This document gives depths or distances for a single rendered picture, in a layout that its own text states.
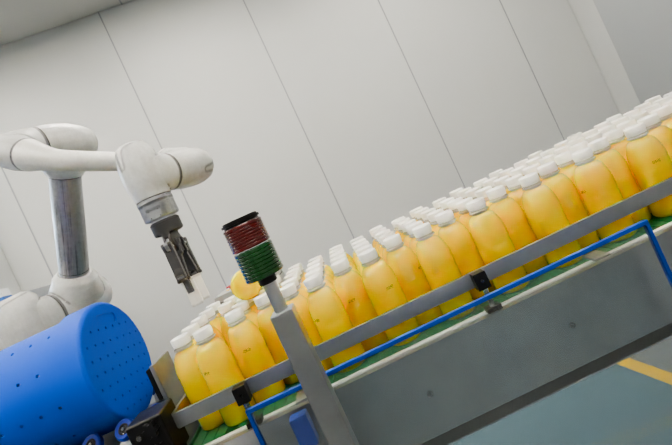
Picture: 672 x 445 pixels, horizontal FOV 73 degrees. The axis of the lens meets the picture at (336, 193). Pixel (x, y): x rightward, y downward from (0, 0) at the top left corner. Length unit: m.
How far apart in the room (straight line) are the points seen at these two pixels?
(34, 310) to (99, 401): 0.80
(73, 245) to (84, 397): 0.83
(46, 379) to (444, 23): 4.21
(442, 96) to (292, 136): 1.46
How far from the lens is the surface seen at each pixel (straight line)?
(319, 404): 0.77
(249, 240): 0.70
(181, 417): 1.00
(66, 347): 1.14
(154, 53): 4.24
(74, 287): 1.90
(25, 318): 1.86
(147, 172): 1.21
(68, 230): 1.83
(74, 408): 1.15
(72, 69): 4.36
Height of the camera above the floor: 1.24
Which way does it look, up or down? level
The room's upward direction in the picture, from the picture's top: 25 degrees counter-clockwise
